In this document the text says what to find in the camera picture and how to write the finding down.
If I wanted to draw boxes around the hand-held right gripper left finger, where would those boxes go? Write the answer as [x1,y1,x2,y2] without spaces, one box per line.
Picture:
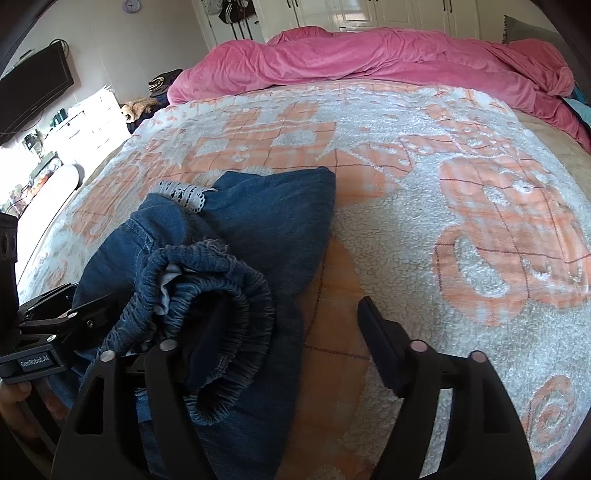
[53,339,219,480]

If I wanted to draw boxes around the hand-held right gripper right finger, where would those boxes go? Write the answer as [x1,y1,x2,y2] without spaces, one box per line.
[357,295,539,480]

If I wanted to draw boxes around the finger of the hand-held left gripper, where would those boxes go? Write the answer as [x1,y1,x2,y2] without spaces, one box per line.
[18,282,81,320]
[19,292,126,341]

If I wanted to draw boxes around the person's left hand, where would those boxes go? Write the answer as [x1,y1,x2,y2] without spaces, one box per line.
[0,382,64,440]

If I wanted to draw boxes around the white oval board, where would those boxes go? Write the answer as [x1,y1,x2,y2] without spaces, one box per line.
[36,163,86,205]

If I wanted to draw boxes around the white and orange fleece blanket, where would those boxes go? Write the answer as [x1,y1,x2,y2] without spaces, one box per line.
[14,80,591,480]

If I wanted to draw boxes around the white dresser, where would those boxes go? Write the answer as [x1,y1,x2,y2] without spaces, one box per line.
[46,85,133,158]

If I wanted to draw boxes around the black flat television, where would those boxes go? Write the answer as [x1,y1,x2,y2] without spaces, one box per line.
[0,44,75,145]

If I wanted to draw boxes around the tan cloth pile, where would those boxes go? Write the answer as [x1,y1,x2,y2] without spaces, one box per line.
[121,97,158,121]

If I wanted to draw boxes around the dark clothes pile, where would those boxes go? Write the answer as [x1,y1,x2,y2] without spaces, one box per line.
[148,68,184,96]

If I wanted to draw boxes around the beige bed sheet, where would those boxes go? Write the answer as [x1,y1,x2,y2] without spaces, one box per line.
[512,110,591,186]

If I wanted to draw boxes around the pink duvet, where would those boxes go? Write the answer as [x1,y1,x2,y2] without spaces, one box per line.
[166,27,591,154]

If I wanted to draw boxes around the teal cloth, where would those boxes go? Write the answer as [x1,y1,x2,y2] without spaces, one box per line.
[562,87,591,121]

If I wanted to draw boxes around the white wardrobe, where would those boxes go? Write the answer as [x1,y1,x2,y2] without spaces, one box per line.
[194,0,555,43]

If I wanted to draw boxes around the hanging dark bags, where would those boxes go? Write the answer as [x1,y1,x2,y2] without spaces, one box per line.
[216,0,256,41]

